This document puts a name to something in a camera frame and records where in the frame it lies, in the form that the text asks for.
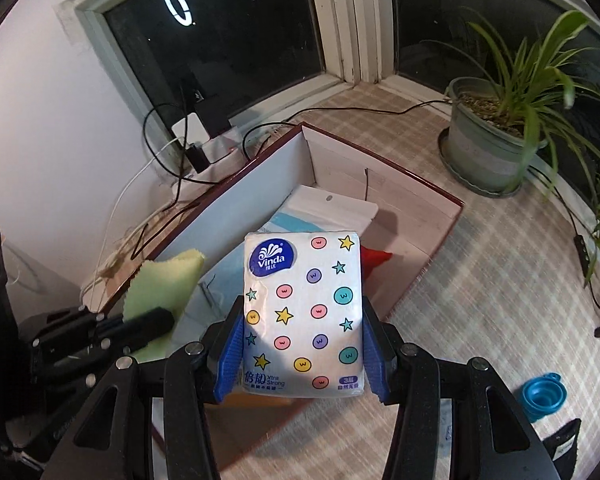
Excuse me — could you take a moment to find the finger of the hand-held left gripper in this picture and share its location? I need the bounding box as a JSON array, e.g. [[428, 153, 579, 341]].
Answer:
[[30, 305, 126, 342], [32, 309, 176, 386]]

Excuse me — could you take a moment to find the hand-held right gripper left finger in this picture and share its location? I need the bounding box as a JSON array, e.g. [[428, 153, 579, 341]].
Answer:
[[40, 296, 246, 480]]

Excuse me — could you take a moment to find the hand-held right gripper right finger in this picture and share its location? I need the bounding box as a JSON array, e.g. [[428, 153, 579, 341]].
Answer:
[[361, 296, 563, 480]]

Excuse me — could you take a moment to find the green cloth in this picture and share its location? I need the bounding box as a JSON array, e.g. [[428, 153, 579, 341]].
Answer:
[[122, 250, 206, 363]]

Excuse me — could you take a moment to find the star print tissue pack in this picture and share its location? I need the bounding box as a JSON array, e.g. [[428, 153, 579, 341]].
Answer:
[[241, 230, 366, 398]]

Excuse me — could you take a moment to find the red fabric pouch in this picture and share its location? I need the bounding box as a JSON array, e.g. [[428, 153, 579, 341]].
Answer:
[[361, 246, 393, 267]]

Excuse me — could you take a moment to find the face mask packet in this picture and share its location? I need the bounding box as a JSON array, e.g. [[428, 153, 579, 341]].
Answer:
[[180, 185, 379, 346]]

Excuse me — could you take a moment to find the white cardboard box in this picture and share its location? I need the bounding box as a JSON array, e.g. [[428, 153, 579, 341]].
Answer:
[[82, 121, 466, 480]]

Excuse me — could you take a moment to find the blue collapsible cup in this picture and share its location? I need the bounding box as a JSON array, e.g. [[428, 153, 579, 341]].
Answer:
[[522, 372, 566, 423]]

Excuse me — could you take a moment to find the black plug charger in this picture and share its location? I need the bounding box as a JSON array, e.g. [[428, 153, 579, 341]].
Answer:
[[185, 144, 209, 172]]

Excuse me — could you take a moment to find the white power strip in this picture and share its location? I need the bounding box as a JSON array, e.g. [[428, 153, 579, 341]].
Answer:
[[169, 127, 246, 196]]

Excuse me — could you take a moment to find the grey plant saucer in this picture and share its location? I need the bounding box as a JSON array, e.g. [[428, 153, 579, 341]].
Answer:
[[437, 127, 525, 198]]

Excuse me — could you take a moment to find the white power adapter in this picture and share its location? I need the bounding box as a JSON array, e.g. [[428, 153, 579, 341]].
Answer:
[[172, 114, 212, 148]]

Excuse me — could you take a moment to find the black pouch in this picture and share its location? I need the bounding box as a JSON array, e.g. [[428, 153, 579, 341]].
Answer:
[[542, 417, 583, 480]]

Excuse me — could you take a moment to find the black power brick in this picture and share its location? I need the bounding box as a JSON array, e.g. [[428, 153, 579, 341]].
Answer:
[[192, 94, 232, 133]]

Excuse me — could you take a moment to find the spider plant in grey pot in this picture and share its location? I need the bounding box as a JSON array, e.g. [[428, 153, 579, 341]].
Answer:
[[420, 10, 600, 288]]

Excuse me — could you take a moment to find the white framed window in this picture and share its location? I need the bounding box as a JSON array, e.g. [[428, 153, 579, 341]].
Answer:
[[60, 0, 342, 128], [370, 0, 600, 211]]

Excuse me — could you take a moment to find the white cable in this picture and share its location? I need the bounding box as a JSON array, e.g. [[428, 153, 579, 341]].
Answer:
[[86, 139, 181, 303]]

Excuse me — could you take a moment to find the black looped cable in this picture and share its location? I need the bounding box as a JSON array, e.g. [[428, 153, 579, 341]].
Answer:
[[130, 102, 213, 261]]

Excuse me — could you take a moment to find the black cable with inline switch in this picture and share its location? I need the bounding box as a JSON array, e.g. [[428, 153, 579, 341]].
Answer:
[[527, 162, 600, 318]]

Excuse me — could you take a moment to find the thin black cable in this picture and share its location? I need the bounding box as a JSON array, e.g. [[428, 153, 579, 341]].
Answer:
[[242, 99, 453, 162]]

